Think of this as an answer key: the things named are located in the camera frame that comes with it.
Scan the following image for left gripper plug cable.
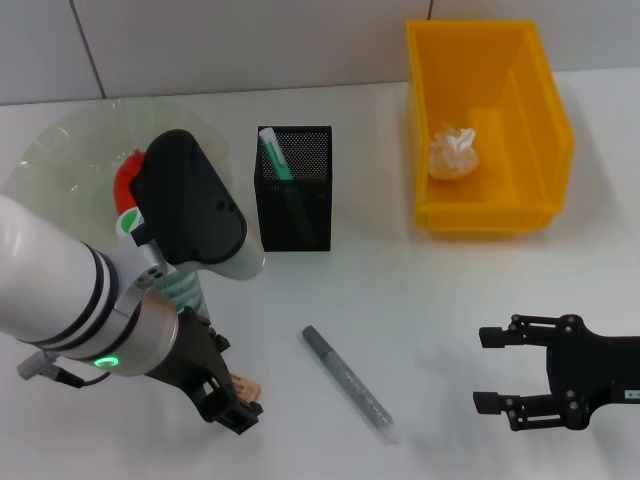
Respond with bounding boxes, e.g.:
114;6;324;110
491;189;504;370
17;349;112;389

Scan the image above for left wrist camera housing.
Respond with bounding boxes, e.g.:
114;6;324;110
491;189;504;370
128;128;265;281

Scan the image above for black mesh pen holder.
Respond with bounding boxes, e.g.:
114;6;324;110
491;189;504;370
253;124;334;253

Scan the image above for red-orange toy fruit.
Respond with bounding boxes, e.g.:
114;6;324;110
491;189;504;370
113;148;149;215

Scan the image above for white paper ball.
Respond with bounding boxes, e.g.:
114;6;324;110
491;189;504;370
427;127;481;181

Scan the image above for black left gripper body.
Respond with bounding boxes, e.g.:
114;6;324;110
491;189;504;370
144;304;237;422

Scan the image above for wavy glass fruit plate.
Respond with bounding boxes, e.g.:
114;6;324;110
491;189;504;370
14;97;234;251

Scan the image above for mint green pen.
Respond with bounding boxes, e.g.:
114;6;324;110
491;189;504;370
258;127;316;241

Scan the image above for wooden pencil sharpener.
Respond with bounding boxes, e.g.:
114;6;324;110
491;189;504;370
231;372;264;405

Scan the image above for yellow plastic storage bin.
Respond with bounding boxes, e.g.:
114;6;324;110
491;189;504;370
404;19;576;235

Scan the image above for grey marker pen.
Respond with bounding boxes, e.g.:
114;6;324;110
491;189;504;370
302;324;400;444

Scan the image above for green label water bottle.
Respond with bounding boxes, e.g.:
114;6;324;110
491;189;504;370
115;207;211;326

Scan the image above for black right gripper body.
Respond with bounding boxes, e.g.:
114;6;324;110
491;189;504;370
547;314;640;431

